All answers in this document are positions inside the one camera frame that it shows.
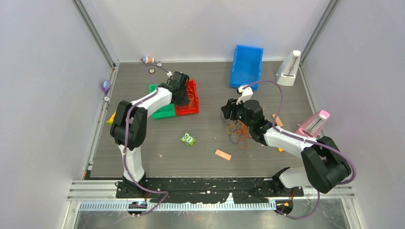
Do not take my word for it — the pink metronome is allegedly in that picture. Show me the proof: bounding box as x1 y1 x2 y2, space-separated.
295 110 330 138

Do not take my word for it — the blue plastic bin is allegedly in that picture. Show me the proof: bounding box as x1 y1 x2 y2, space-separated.
229 45 264 88

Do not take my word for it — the purple round toy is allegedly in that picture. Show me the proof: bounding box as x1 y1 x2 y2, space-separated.
101 80 111 92

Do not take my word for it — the green frog toy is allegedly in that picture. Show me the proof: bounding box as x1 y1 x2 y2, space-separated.
180 132 196 146

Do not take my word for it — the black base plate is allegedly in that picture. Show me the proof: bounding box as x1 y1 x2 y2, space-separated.
115 177 304 204

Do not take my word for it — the wooden block front centre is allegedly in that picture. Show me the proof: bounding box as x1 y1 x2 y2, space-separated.
214 149 232 161

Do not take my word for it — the small clown figurine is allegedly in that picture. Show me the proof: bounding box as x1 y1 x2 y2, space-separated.
140 56 155 64

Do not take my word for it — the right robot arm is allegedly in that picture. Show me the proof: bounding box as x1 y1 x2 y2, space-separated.
221 99 356 196

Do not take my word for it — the orange cable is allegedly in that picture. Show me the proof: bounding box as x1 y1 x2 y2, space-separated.
225 119 254 150

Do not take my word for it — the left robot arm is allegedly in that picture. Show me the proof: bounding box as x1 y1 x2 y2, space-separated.
110 71 190 198

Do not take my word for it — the red plastic bin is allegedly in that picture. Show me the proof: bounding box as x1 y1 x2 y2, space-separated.
175 79 199 116

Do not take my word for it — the green plastic bin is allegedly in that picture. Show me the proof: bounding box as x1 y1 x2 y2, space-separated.
147 84 176 119

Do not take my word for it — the yellow triangle toy left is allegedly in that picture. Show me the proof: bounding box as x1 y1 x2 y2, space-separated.
106 111 116 126

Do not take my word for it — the white metronome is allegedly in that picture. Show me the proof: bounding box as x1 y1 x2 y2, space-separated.
276 50 301 86

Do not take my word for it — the wooden block near right arm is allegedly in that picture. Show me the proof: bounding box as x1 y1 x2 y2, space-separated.
272 114 284 127

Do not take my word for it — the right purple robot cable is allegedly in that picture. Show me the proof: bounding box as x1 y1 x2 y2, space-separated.
244 79 357 220

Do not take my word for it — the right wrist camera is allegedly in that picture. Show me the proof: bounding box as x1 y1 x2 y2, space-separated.
236 85 253 104

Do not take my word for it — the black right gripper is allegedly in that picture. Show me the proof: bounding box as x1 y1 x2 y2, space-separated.
222 96 254 129

